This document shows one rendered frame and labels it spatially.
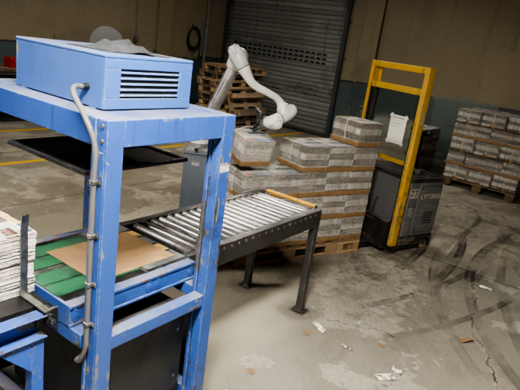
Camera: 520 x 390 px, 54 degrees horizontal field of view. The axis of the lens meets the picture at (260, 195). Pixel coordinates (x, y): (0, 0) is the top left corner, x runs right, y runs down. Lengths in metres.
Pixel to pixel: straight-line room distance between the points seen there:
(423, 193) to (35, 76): 4.06
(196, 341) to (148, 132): 1.14
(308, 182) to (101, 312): 2.86
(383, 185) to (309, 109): 6.62
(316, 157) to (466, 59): 6.54
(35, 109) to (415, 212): 4.14
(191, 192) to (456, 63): 7.56
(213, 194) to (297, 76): 9.94
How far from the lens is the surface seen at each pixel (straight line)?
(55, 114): 2.02
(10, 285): 2.19
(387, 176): 5.47
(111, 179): 1.84
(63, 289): 2.26
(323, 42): 11.83
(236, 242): 2.87
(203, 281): 2.44
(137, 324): 2.21
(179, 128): 2.00
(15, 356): 2.13
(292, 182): 4.43
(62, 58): 2.17
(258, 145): 4.12
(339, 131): 4.99
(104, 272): 1.96
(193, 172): 4.00
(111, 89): 1.99
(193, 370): 2.69
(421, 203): 5.48
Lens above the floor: 1.87
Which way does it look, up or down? 17 degrees down
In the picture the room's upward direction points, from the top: 8 degrees clockwise
